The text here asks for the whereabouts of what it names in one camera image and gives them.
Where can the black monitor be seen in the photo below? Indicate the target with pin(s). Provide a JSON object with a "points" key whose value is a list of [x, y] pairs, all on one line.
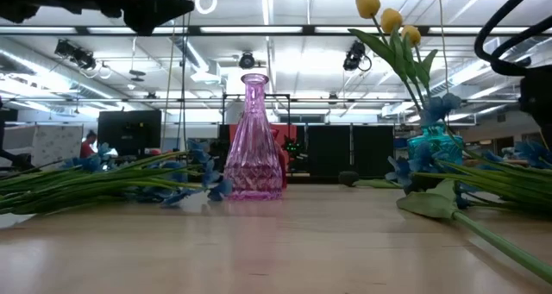
{"points": [[129, 132]]}

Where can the green artificial flower stems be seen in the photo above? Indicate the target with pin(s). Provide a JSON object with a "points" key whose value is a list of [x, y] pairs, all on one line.
{"points": [[411, 34]]}

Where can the black hanging camera light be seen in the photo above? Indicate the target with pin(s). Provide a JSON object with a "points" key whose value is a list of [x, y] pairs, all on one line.
{"points": [[247, 60], [354, 54], [77, 54]]}

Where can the black partition panel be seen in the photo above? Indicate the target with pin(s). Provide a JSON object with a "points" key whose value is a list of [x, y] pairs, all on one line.
{"points": [[330, 149], [374, 149]]}

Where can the white board panel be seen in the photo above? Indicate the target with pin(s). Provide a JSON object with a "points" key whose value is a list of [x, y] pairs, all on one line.
{"points": [[56, 145]]}

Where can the pink glass vase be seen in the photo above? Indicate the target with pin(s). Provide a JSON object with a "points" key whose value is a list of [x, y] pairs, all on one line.
{"points": [[253, 156]]}

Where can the person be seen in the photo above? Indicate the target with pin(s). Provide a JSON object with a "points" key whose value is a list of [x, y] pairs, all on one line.
{"points": [[87, 147]]}

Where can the yellow artificial tulip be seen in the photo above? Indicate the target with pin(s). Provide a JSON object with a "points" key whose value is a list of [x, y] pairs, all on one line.
{"points": [[391, 20], [367, 3]]}

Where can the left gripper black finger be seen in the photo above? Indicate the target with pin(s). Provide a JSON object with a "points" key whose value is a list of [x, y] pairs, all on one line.
{"points": [[151, 9]]}

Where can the black artificial tulip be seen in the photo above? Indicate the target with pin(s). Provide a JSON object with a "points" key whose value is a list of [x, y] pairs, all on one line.
{"points": [[348, 178], [431, 203]]}

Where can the teal glass vase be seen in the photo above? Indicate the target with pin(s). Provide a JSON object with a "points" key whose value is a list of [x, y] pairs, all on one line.
{"points": [[448, 143]]}

